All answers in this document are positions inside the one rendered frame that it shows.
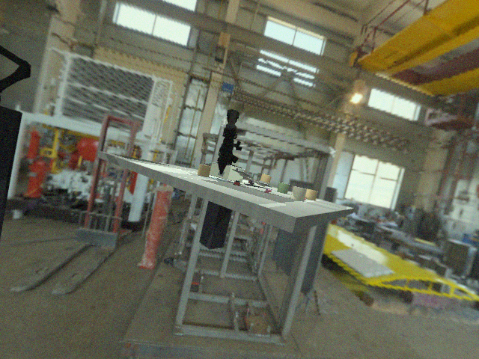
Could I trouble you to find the green cylinder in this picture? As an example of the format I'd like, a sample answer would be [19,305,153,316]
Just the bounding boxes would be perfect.
[277,182,290,194]

